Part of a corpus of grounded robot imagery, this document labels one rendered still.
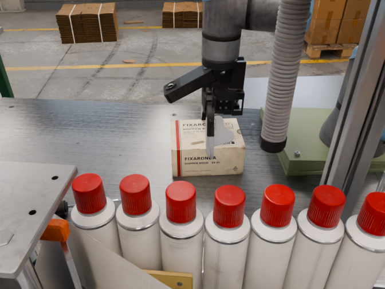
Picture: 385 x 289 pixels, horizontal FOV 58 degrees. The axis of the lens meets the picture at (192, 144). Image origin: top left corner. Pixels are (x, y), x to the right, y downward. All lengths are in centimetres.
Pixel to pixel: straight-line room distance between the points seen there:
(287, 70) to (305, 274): 24
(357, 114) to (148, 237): 30
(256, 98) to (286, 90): 71
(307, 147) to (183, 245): 52
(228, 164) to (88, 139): 38
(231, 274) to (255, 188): 36
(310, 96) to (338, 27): 280
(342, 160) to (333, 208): 15
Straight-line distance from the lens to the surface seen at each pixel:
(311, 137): 89
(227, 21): 65
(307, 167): 81
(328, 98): 118
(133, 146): 88
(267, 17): 64
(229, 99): 71
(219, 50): 66
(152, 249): 43
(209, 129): 71
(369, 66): 46
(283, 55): 39
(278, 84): 40
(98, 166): 84
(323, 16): 384
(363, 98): 47
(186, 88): 71
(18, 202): 30
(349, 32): 401
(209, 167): 77
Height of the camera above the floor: 133
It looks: 35 degrees down
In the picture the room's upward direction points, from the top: straight up
